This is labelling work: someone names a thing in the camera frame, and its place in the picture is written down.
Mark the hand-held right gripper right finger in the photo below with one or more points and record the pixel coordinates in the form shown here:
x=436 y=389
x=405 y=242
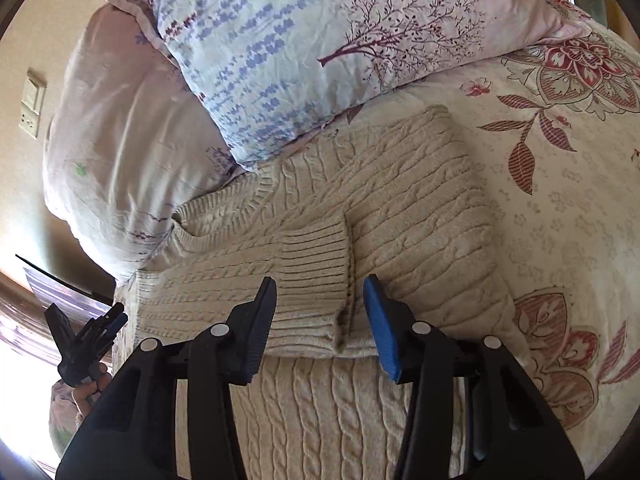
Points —
x=381 y=320

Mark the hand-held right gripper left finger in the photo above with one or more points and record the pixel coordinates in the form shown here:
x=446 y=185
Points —
x=262 y=310

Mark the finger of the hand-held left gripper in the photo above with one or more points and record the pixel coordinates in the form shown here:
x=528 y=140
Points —
x=57 y=325
x=111 y=321

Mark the person's left hand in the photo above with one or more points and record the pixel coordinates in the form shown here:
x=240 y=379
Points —
x=87 y=395

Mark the pink flower print pillow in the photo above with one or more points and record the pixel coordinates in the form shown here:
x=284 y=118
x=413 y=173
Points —
x=125 y=135

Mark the floral bedspread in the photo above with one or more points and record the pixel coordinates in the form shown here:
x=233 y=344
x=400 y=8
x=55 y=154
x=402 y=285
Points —
x=575 y=210

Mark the lavender tree print pillow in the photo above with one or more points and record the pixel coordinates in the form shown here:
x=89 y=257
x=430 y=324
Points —
x=300 y=35

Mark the white wall outlet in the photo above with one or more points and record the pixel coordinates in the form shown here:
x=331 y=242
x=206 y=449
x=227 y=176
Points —
x=29 y=122

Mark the white wall switch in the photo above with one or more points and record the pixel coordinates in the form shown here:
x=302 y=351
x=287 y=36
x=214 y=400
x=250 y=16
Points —
x=35 y=89

